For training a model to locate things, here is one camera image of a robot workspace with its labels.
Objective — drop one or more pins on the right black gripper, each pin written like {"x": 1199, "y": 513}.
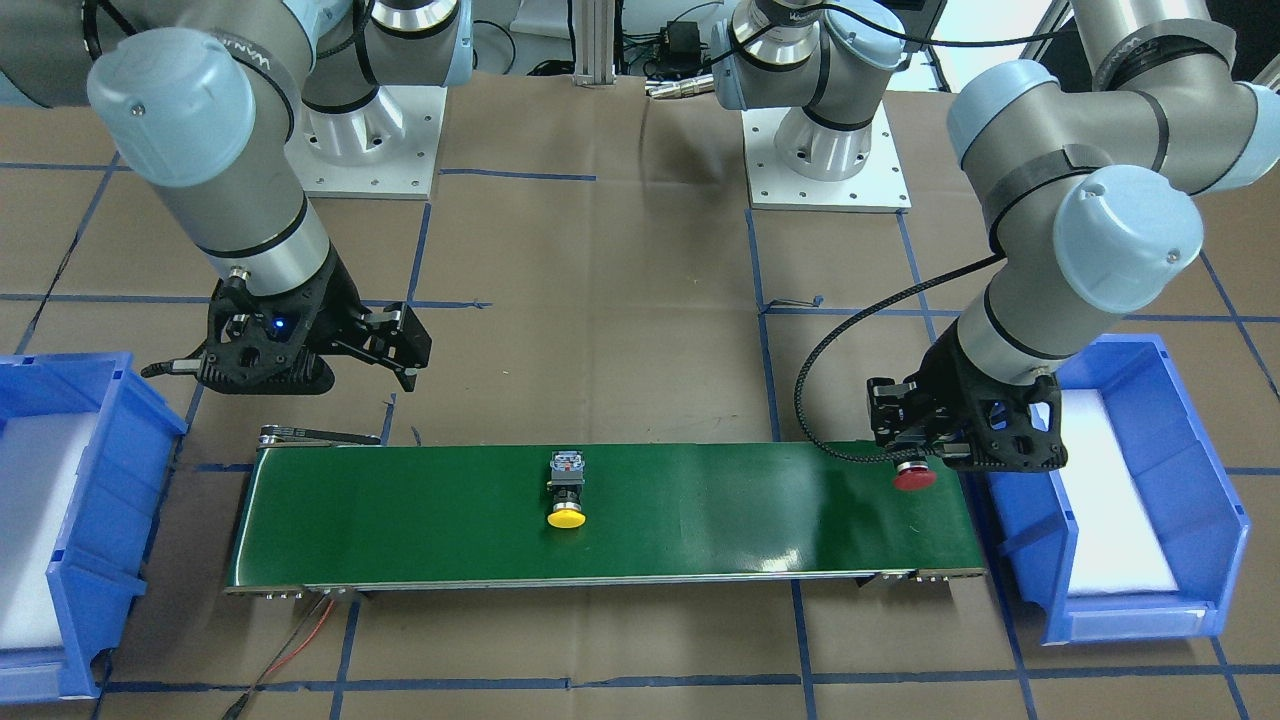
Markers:
{"x": 339, "y": 302}

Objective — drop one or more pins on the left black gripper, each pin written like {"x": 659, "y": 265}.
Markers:
{"x": 943, "y": 377}

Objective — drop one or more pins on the red push button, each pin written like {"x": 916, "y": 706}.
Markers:
{"x": 914, "y": 474}

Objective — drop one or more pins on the yellow push button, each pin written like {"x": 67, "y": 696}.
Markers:
{"x": 567, "y": 478}

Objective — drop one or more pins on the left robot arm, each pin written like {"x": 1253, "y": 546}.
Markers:
{"x": 1089, "y": 206}

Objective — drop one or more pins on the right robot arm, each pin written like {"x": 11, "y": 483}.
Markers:
{"x": 201, "y": 98}

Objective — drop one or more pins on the green conveyor belt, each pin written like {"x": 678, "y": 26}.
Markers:
{"x": 378, "y": 518}

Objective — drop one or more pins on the white foam pad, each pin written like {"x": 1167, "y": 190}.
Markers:
{"x": 1117, "y": 550}
{"x": 40, "y": 455}

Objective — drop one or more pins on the blue plastic bin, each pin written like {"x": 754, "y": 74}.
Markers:
{"x": 94, "y": 573}
{"x": 1198, "y": 517}

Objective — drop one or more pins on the black power adapter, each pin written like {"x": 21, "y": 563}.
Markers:
{"x": 680, "y": 42}

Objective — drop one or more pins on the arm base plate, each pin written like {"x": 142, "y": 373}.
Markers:
{"x": 794, "y": 165}
{"x": 410, "y": 150}

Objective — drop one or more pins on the aluminium profile post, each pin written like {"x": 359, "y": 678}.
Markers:
{"x": 595, "y": 35}

